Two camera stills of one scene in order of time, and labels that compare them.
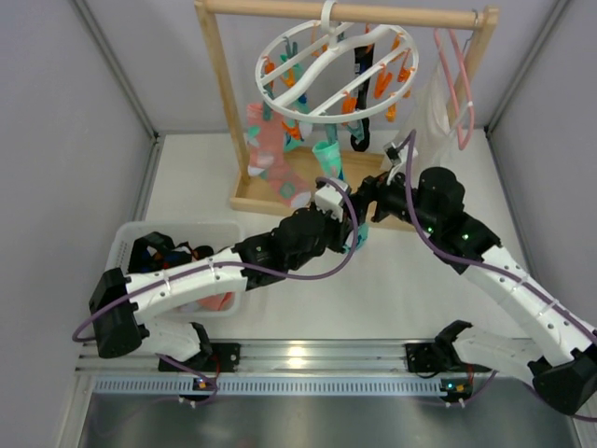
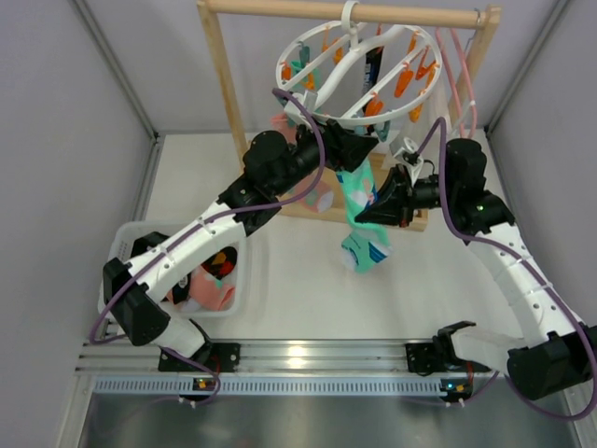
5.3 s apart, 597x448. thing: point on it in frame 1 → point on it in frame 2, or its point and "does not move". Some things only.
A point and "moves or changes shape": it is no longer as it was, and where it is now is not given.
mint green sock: (329, 151) moves or changes shape
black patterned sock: (363, 57) → (372, 63)
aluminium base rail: (269, 357) does not move
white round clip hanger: (330, 70) moves or changes shape
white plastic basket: (216, 235) does not move
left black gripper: (348, 224) → (334, 144)
